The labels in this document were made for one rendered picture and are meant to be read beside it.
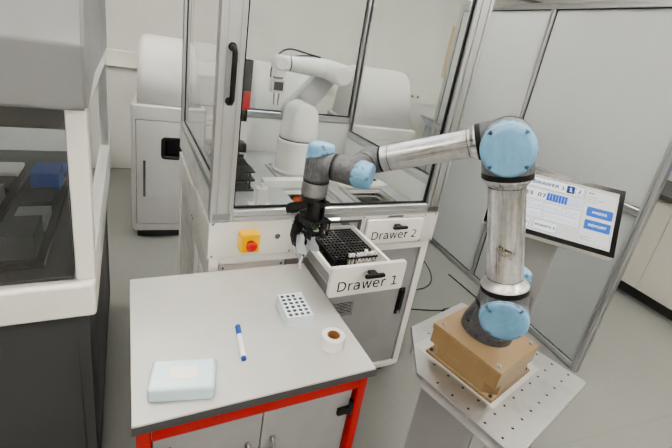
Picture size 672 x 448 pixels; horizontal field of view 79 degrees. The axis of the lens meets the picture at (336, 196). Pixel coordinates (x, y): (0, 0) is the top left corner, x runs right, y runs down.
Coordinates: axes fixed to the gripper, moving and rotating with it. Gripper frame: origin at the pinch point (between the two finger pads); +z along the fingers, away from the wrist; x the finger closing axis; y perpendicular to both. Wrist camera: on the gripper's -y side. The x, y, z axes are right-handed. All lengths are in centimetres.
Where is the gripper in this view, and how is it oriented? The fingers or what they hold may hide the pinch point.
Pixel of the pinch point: (300, 253)
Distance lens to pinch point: 126.9
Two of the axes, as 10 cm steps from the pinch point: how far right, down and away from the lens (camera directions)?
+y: 6.7, 3.6, -6.5
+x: 7.3, -1.3, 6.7
